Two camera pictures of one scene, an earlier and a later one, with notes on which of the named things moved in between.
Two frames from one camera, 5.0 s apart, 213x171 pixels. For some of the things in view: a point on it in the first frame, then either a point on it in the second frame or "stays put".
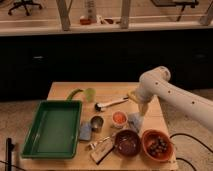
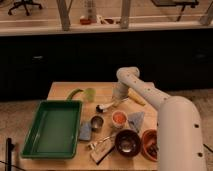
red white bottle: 90,14 stays put
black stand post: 8,159 stays put
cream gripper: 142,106 to 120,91
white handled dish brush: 98,107 stays put
